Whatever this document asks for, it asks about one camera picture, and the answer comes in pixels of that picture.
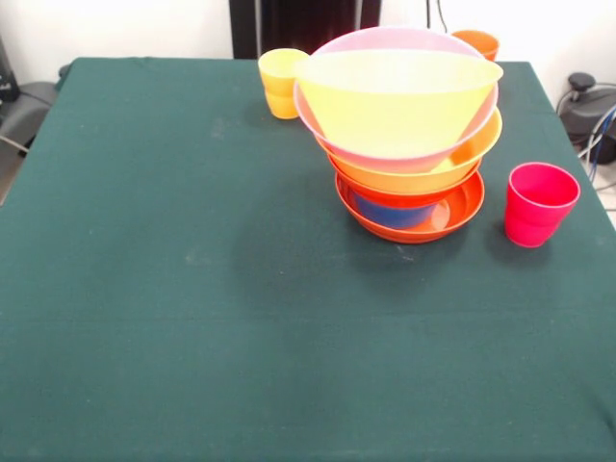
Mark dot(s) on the light blue translucent bowl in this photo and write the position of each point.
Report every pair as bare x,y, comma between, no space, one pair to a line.
394,216

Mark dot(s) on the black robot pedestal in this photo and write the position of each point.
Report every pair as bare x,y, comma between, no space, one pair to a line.
298,24

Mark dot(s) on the red plastic bowl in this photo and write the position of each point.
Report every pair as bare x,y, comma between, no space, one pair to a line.
462,212
385,197

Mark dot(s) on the large orange plastic bowl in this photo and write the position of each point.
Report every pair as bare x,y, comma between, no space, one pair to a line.
385,179
394,106

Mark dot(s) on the black chair base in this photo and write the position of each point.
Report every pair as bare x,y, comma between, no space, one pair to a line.
584,103
29,106

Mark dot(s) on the yellow plastic cup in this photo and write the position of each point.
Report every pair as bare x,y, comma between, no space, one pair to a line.
279,82

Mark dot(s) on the crimson plastic cup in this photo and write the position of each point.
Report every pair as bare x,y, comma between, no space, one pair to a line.
534,216

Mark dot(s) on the orange plastic cup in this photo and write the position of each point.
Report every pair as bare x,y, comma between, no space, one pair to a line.
481,41

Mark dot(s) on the dark green tablecloth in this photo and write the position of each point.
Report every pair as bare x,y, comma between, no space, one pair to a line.
240,337

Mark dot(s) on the large pink plastic bowl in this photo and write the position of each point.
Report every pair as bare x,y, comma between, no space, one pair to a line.
385,41

